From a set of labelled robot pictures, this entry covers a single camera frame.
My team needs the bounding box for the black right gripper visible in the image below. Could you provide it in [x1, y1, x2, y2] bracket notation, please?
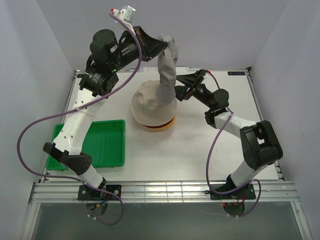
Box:
[166, 69, 214, 110]

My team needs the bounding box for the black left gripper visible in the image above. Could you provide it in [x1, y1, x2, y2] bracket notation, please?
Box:
[108, 26, 168, 73]

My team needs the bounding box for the grey bucket hat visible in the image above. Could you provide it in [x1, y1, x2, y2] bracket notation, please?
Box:
[155, 34, 179, 105]

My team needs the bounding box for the yellow bucket hat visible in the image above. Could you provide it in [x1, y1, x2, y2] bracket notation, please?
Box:
[145, 117, 176, 131]

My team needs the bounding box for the beige bucket hat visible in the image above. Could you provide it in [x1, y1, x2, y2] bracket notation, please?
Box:
[131, 80, 177, 126]

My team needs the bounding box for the dark red bucket hat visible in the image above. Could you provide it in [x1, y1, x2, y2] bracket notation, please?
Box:
[144, 117, 176, 130]

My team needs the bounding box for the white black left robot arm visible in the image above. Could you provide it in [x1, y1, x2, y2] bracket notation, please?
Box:
[43, 26, 168, 200]

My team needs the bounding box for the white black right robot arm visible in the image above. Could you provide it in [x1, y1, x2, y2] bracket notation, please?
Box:
[175, 69, 283, 199]

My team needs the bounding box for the dark label sticker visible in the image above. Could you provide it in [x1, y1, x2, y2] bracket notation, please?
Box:
[227, 71, 246, 76]

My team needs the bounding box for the green plastic bin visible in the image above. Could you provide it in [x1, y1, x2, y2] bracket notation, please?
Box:
[44, 119, 127, 172]

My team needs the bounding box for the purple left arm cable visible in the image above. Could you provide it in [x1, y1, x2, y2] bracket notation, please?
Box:
[16, 8, 143, 226]

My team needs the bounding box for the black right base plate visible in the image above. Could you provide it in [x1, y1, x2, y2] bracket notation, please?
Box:
[204, 184, 256, 200]

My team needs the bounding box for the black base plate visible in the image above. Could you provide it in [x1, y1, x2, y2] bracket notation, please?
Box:
[204, 184, 256, 200]
[77, 184, 122, 201]

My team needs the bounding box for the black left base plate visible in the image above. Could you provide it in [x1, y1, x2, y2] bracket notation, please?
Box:
[77, 184, 122, 201]

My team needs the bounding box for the aluminium table frame rail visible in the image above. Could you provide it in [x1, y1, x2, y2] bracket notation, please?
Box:
[29, 180, 300, 204]

